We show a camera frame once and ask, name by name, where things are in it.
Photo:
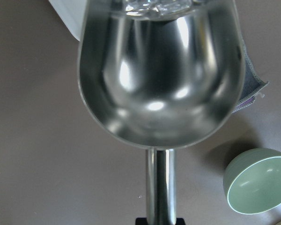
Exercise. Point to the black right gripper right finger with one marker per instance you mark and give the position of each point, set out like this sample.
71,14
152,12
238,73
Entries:
180,221

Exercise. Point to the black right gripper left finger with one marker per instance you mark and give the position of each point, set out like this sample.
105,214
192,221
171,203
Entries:
141,221

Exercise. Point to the steel ice scoop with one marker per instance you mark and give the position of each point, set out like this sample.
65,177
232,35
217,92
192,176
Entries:
161,83

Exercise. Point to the ice cubes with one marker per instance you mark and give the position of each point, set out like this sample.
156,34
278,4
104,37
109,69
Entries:
159,7

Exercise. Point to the green bowl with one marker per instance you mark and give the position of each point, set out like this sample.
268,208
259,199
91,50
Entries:
252,181

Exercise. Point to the grey folded cloth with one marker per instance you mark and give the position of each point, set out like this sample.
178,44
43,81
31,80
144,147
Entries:
253,84

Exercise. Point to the cream rabbit tray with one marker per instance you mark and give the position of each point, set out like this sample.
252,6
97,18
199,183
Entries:
71,13

